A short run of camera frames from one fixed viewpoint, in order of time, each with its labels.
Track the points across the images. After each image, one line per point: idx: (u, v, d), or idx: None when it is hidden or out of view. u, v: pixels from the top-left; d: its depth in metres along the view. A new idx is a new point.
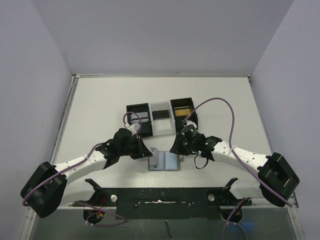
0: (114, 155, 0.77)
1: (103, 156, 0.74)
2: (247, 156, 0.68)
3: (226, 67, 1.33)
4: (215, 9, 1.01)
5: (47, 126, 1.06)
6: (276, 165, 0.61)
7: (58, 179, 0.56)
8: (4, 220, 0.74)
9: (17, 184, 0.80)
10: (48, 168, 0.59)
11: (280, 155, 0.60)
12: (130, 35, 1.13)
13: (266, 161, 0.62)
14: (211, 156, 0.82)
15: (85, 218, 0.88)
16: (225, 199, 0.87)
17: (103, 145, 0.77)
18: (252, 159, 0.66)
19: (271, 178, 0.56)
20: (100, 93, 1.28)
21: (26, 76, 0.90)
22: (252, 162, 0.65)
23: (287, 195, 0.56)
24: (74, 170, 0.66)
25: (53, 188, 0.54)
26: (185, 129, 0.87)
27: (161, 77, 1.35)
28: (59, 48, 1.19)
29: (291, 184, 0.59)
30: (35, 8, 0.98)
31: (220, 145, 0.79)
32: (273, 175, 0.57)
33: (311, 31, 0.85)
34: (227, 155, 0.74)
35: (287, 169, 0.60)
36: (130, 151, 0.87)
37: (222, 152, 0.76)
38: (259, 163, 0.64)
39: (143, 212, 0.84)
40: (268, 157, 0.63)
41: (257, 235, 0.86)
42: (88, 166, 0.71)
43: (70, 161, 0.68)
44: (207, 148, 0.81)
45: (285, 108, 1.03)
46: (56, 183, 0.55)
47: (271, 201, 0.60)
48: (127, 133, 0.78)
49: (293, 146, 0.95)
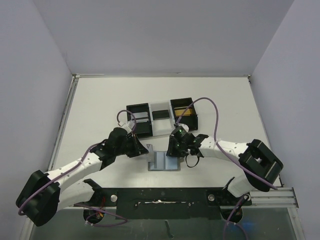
0: (110, 155, 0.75)
1: (97, 158, 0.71)
2: (230, 146, 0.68)
3: (226, 68, 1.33)
4: (215, 9, 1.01)
5: (47, 126, 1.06)
6: (257, 150, 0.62)
7: (51, 187, 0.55)
8: (4, 219, 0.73)
9: (17, 184, 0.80)
10: (41, 176, 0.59)
11: (259, 141, 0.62)
12: (131, 35, 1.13)
13: (246, 148, 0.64)
14: (200, 153, 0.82)
15: (85, 218, 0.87)
16: (225, 199, 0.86)
17: (98, 146, 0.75)
18: (234, 148, 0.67)
19: (251, 164, 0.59)
20: (100, 93, 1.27)
21: (26, 76, 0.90)
22: (234, 151, 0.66)
23: (269, 179, 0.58)
24: (68, 176, 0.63)
25: (47, 197, 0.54)
26: (175, 131, 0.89)
27: (161, 77, 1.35)
28: (59, 48, 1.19)
29: (275, 167, 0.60)
30: (35, 8, 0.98)
31: (206, 141, 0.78)
32: (253, 160, 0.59)
33: (311, 31, 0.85)
34: (212, 148, 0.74)
35: (268, 154, 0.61)
36: (126, 149, 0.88)
37: (208, 147, 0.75)
38: (240, 150, 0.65)
39: (143, 212, 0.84)
40: (248, 144, 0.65)
41: (257, 235, 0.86)
42: (83, 170, 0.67)
43: (63, 166, 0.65)
44: (195, 145, 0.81)
45: (285, 108, 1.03)
46: (49, 192, 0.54)
47: (256, 186, 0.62)
48: (123, 132, 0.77)
49: (293, 147, 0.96)
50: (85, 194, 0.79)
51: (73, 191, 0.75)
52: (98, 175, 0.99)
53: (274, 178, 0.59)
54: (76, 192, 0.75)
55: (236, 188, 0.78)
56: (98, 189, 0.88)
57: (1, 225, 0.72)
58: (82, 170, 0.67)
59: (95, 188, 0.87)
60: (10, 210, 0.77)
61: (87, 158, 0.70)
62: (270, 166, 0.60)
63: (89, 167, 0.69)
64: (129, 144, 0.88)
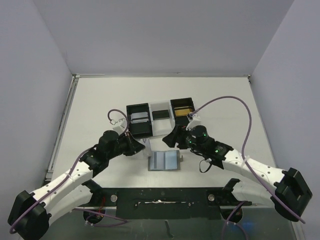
0: (102, 160, 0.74)
1: (87, 168, 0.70)
2: (262, 170, 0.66)
3: (226, 68, 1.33)
4: (214, 9, 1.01)
5: (47, 126, 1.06)
6: (293, 181, 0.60)
7: (37, 209, 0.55)
8: (5, 219, 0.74)
9: (17, 184, 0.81)
10: (26, 198, 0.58)
11: (296, 171, 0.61)
12: (130, 35, 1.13)
13: (282, 177, 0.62)
14: (220, 164, 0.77)
15: (85, 218, 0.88)
16: (225, 200, 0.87)
17: (88, 152, 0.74)
18: (267, 174, 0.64)
19: (288, 196, 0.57)
20: (100, 93, 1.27)
21: (26, 76, 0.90)
22: (268, 177, 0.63)
23: (300, 211, 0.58)
24: (55, 193, 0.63)
25: (34, 218, 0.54)
26: (198, 133, 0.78)
27: (161, 77, 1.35)
28: (59, 49, 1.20)
29: (304, 200, 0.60)
30: (35, 8, 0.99)
31: (231, 154, 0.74)
32: (290, 192, 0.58)
33: (311, 31, 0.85)
34: (240, 166, 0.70)
35: (302, 185, 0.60)
36: (120, 150, 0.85)
37: (234, 163, 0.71)
38: (275, 179, 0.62)
39: (143, 212, 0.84)
40: (284, 173, 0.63)
41: (257, 235, 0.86)
42: (72, 183, 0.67)
43: (50, 182, 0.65)
44: (218, 156, 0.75)
45: (285, 107, 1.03)
46: (35, 214, 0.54)
47: (283, 214, 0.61)
48: (112, 136, 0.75)
49: (293, 147, 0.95)
50: (83, 199, 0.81)
51: (69, 199, 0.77)
52: (98, 175, 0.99)
53: (301, 211, 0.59)
54: (72, 200, 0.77)
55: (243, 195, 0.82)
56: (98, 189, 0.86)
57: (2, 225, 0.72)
58: (71, 183, 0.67)
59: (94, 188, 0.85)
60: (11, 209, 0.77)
61: (75, 169, 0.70)
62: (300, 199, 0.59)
63: (78, 179, 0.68)
64: (123, 144, 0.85)
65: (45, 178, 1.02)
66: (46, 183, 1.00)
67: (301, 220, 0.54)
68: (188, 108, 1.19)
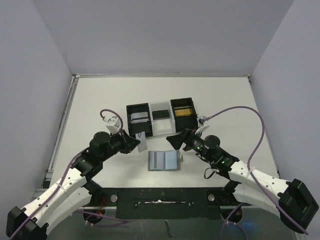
0: (96, 163, 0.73)
1: (79, 174, 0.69)
2: (267, 181, 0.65)
3: (226, 68, 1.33)
4: (214, 9, 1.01)
5: (47, 126, 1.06)
6: (297, 192, 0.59)
7: (29, 225, 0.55)
8: (5, 219, 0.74)
9: (17, 184, 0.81)
10: (18, 214, 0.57)
11: (301, 182, 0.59)
12: (130, 35, 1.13)
13: (286, 188, 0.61)
14: (225, 174, 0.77)
15: (85, 218, 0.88)
16: (225, 199, 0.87)
17: (81, 156, 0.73)
18: (272, 184, 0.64)
19: (291, 207, 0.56)
20: (100, 93, 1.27)
21: (25, 76, 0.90)
22: (272, 187, 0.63)
23: (306, 223, 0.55)
24: (47, 206, 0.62)
25: (28, 234, 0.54)
26: (212, 145, 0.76)
27: (161, 77, 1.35)
28: (59, 49, 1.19)
29: (312, 211, 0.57)
30: (35, 8, 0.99)
31: (237, 165, 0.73)
32: (294, 203, 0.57)
33: (311, 30, 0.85)
34: (245, 177, 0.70)
35: (308, 196, 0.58)
36: (115, 150, 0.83)
37: (239, 173, 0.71)
38: (279, 189, 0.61)
39: (143, 212, 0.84)
40: (288, 183, 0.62)
41: (256, 235, 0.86)
42: (63, 193, 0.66)
43: (42, 195, 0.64)
44: (224, 167, 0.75)
45: (285, 107, 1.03)
46: (28, 230, 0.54)
47: (288, 226, 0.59)
48: (104, 139, 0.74)
49: (293, 147, 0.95)
50: (82, 202, 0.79)
51: (67, 204, 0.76)
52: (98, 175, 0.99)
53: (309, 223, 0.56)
54: (70, 204, 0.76)
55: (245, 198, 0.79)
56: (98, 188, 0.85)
57: (2, 225, 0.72)
58: (63, 194, 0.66)
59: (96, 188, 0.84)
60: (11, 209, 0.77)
61: (67, 177, 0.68)
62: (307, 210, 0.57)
63: (69, 188, 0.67)
64: (117, 143, 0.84)
65: (45, 178, 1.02)
66: (46, 183, 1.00)
67: (304, 232, 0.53)
68: (188, 108, 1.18)
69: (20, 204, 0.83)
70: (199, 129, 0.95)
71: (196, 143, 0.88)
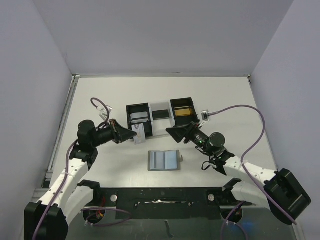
0: (90, 151, 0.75)
1: (80, 161, 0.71)
2: (256, 171, 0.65)
3: (226, 68, 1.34)
4: (214, 9, 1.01)
5: (47, 126, 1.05)
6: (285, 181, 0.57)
7: (52, 211, 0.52)
8: (5, 219, 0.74)
9: (17, 184, 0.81)
10: (35, 207, 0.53)
11: (289, 171, 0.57)
12: (130, 35, 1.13)
13: (273, 176, 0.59)
14: (223, 171, 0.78)
15: (85, 218, 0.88)
16: (225, 199, 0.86)
17: (76, 149, 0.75)
18: (260, 174, 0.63)
19: (276, 194, 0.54)
20: (100, 93, 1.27)
21: (26, 76, 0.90)
22: (260, 177, 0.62)
23: (295, 214, 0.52)
24: (62, 193, 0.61)
25: (53, 221, 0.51)
26: (216, 143, 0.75)
27: (161, 77, 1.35)
28: (59, 49, 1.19)
29: (302, 203, 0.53)
30: (35, 8, 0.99)
31: (232, 160, 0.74)
32: (280, 190, 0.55)
33: (311, 31, 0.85)
34: (237, 169, 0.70)
35: (296, 186, 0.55)
36: (105, 140, 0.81)
37: (233, 167, 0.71)
38: (266, 177, 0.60)
39: (143, 212, 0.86)
40: (276, 172, 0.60)
41: (257, 235, 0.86)
42: (73, 179, 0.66)
43: (52, 186, 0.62)
44: (220, 162, 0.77)
45: (285, 107, 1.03)
46: (52, 216, 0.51)
47: (277, 216, 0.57)
48: (89, 126, 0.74)
49: (294, 146, 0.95)
50: (87, 196, 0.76)
51: (77, 198, 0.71)
52: (98, 175, 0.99)
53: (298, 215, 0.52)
54: (79, 198, 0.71)
55: (242, 195, 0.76)
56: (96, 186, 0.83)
57: (2, 225, 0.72)
58: (72, 180, 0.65)
59: (92, 186, 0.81)
60: (11, 209, 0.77)
61: (70, 166, 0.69)
62: (297, 200, 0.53)
63: (76, 174, 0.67)
64: (106, 132, 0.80)
65: (45, 178, 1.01)
66: (46, 183, 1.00)
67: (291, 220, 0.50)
68: (188, 108, 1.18)
69: (20, 204, 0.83)
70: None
71: (198, 137, 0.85)
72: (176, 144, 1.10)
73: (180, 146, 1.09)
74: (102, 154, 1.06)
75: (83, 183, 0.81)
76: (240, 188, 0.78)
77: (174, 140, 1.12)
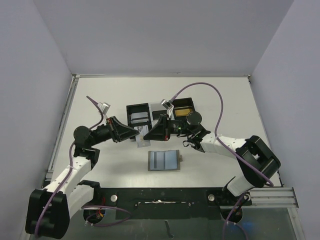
0: (92, 151, 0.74)
1: (85, 158, 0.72)
2: (229, 141, 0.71)
3: (225, 68, 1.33)
4: (214, 8, 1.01)
5: (47, 125, 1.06)
6: (255, 147, 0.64)
7: (57, 198, 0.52)
8: (6, 219, 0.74)
9: (17, 184, 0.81)
10: (40, 194, 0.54)
11: (258, 137, 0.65)
12: (130, 34, 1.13)
13: (244, 143, 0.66)
14: (201, 148, 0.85)
15: (85, 218, 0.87)
16: (225, 199, 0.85)
17: (79, 149, 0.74)
18: (232, 143, 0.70)
19: (247, 157, 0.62)
20: (100, 92, 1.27)
21: (26, 76, 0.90)
22: (233, 145, 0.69)
23: (267, 174, 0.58)
24: (67, 183, 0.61)
25: (58, 208, 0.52)
26: (193, 122, 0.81)
27: (160, 77, 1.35)
28: (59, 49, 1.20)
29: (272, 165, 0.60)
30: (35, 8, 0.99)
31: (208, 136, 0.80)
32: (250, 154, 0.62)
33: (311, 30, 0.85)
34: (212, 143, 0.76)
35: (265, 150, 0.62)
36: (103, 137, 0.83)
37: (209, 141, 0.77)
38: (237, 145, 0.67)
39: (144, 212, 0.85)
40: (246, 140, 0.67)
41: (256, 235, 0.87)
42: (77, 173, 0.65)
43: (57, 178, 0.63)
44: (197, 140, 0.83)
45: (285, 106, 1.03)
46: (57, 201, 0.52)
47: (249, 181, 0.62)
48: (84, 132, 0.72)
49: (294, 146, 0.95)
50: (87, 195, 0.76)
51: (78, 195, 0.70)
52: (97, 175, 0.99)
53: (270, 176, 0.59)
54: (79, 195, 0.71)
55: (236, 187, 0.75)
56: (97, 186, 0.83)
57: (2, 224, 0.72)
58: (77, 173, 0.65)
59: (91, 186, 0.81)
60: (11, 209, 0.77)
61: (75, 162, 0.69)
62: (269, 164, 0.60)
63: (81, 168, 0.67)
64: (104, 131, 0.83)
65: (45, 178, 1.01)
66: (46, 183, 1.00)
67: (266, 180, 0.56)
68: (188, 108, 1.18)
69: (21, 203, 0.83)
70: (170, 111, 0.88)
71: (175, 126, 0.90)
72: (175, 144, 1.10)
73: (180, 146, 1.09)
74: (102, 154, 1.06)
75: (83, 183, 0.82)
76: (232, 182, 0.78)
77: (174, 141, 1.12)
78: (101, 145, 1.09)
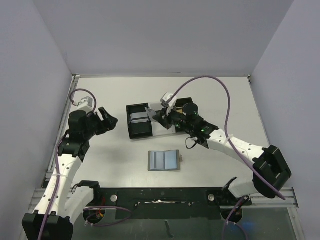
0: (83, 141, 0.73)
1: (71, 156, 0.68)
2: (243, 147, 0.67)
3: (225, 68, 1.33)
4: (214, 8, 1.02)
5: (46, 126, 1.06)
6: (272, 158, 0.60)
7: (51, 219, 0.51)
8: (6, 219, 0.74)
9: (17, 185, 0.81)
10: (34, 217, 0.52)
11: (277, 148, 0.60)
12: (130, 34, 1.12)
13: (262, 153, 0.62)
14: (206, 144, 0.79)
15: (85, 218, 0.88)
16: (225, 199, 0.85)
17: (64, 143, 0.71)
18: (248, 150, 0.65)
19: (264, 169, 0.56)
20: (100, 93, 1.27)
21: (26, 76, 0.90)
22: (248, 153, 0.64)
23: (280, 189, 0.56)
24: (58, 197, 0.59)
25: (55, 228, 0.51)
26: (189, 111, 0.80)
27: (160, 77, 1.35)
28: (59, 49, 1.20)
29: (284, 178, 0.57)
30: (35, 9, 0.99)
31: (216, 133, 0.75)
32: (268, 167, 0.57)
33: (311, 30, 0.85)
34: (223, 144, 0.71)
35: (282, 163, 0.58)
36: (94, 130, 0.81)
37: (218, 141, 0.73)
38: (255, 154, 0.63)
39: (144, 212, 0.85)
40: (264, 149, 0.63)
41: (256, 235, 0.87)
42: (66, 179, 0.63)
43: (46, 192, 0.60)
44: (204, 136, 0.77)
45: (285, 107, 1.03)
46: (53, 223, 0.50)
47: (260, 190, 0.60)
48: (79, 114, 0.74)
49: (293, 146, 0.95)
50: (88, 196, 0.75)
51: (76, 200, 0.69)
52: (97, 175, 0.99)
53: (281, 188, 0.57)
54: (79, 198, 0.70)
55: (238, 189, 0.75)
56: (96, 186, 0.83)
57: (3, 225, 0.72)
58: (66, 180, 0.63)
59: (91, 185, 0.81)
60: (11, 209, 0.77)
61: (62, 165, 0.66)
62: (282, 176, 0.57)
63: (69, 171, 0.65)
64: (94, 123, 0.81)
65: (45, 178, 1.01)
66: (46, 183, 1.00)
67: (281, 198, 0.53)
68: None
69: (20, 203, 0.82)
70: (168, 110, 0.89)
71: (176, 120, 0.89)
72: (175, 144, 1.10)
73: (180, 146, 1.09)
74: (103, 154, 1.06)
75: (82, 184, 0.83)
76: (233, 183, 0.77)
77: (174, 141, 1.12)
78: (101, 145, 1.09)
